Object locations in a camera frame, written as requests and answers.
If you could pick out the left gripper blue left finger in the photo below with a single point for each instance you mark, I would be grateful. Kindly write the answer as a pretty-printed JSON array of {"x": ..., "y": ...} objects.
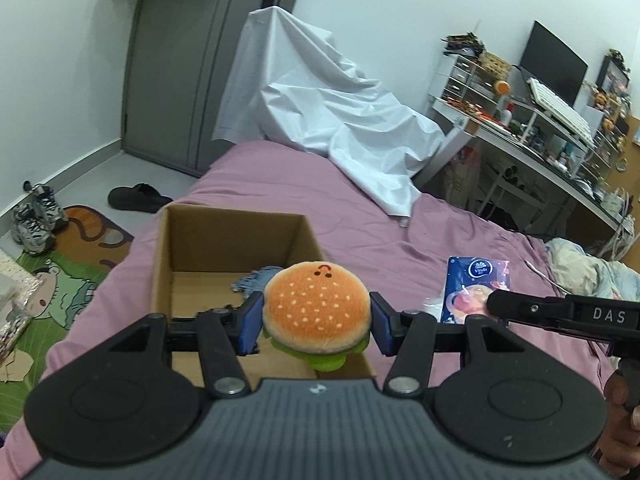
[{"x": 223, "y": 336}]

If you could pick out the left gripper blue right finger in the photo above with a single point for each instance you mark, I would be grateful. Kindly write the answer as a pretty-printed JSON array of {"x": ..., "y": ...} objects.
[{"x": 408, "y": 337}]

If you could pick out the blue tissue pack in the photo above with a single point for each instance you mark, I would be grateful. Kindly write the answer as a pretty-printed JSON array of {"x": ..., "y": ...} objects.
[{"x": 469, "y": 283}]

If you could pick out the plush hamburger toy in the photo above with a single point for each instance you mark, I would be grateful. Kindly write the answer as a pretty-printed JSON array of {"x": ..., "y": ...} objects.
[{"x": 318, "y": 312}]

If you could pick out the person's right hand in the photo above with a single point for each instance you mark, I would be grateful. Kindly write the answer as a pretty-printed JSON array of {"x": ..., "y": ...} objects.
[{"x": 619, "y": 441}]

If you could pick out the blue knitted cloth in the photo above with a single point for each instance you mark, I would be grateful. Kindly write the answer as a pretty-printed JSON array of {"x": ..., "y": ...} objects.
[{"x": 256, "y": 281}]

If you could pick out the crumpled light blanket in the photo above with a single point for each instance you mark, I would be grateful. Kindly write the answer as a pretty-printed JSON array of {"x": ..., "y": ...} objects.
[{"x": 583, "y": 275}]

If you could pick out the cardboard box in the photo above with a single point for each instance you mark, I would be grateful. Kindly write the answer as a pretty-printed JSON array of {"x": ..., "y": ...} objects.
[{"x": 201, "y": 252}]

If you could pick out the black slipper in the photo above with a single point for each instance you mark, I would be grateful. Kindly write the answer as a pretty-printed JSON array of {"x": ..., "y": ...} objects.
[{"x": 141, "y": 198}]

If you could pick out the cartoon floor mat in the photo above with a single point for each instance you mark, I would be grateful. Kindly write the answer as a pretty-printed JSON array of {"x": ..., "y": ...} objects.
[{"x": 84, "y": 252}]

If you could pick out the grey sneakers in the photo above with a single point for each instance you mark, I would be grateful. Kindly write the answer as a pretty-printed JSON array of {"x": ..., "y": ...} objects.
[{"x": 37, "y": 218}]

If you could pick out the white keyboard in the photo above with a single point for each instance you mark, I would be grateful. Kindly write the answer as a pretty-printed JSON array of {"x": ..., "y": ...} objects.
[{"x": 552, "y": 104}]

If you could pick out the white draped sheet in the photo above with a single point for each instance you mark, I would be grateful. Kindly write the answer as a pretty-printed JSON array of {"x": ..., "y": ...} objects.
[{"x": 289, "y": 84}]

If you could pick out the white drawer organizer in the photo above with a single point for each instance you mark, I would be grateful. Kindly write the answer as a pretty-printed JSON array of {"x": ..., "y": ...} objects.
[{"x": 461, "y": 79}]

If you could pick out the black computer monitor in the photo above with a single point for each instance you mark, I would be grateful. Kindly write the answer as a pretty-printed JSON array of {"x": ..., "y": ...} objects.
[{"x": 550, "y": 60}]

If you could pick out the grey door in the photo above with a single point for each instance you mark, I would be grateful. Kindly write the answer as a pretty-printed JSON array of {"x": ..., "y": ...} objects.
[{"x": 179, "y": 59}]

